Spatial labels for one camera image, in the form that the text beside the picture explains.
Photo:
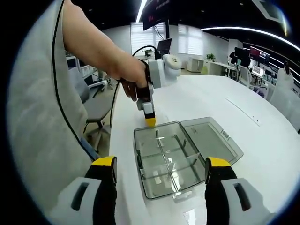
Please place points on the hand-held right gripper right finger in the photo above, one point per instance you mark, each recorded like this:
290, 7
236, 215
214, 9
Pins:
218, 194

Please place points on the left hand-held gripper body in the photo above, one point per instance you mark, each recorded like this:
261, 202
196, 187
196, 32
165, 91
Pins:
161, 70

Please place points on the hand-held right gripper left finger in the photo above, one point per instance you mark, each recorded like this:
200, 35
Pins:
100, 194

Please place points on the clear plastic divider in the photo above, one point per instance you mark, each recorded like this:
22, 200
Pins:
194, 216
187, 161
157, 172

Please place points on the grey transparent guide fixture box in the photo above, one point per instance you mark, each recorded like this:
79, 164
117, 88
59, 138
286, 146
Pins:
211, 138

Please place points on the person's left hand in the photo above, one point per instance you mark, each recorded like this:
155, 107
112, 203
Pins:
132, 75

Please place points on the black computer monitor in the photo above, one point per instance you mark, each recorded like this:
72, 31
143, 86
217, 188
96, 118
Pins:
164, 47

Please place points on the white cabinet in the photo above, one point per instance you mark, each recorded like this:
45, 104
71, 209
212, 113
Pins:
195, 65

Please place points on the person's blue jeans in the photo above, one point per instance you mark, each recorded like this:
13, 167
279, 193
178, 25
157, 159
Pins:
90, 148

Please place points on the white office chair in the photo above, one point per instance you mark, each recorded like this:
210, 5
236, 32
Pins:
103, 84

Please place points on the green potted plant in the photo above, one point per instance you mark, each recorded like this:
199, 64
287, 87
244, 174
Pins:
210, 57

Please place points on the grey office chair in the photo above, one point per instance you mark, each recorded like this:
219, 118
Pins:
97, 112

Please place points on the hanging black screen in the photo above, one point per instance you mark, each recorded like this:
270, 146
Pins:
154, 14

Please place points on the ceiling light strip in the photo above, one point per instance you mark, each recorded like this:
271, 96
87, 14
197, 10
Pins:
140, 11
234, 27

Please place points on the square ceiling panel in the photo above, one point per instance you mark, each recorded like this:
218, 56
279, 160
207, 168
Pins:
269, 9

